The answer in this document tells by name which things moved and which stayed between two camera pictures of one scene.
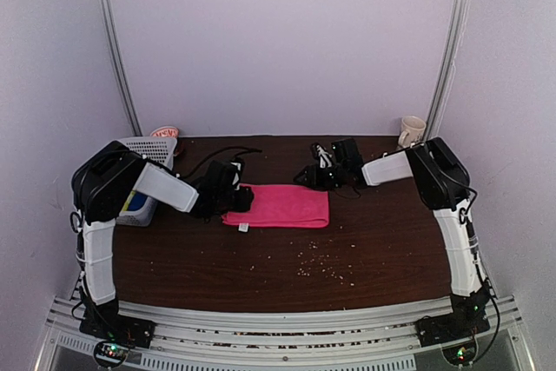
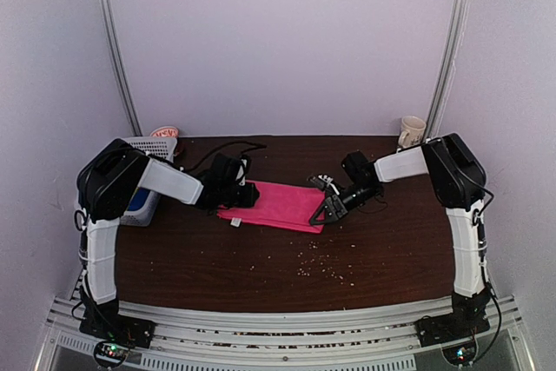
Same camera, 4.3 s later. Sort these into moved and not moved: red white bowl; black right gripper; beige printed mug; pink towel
Moved: black right gripper
Not moved: pink towel; red white bowl; beige printed mug
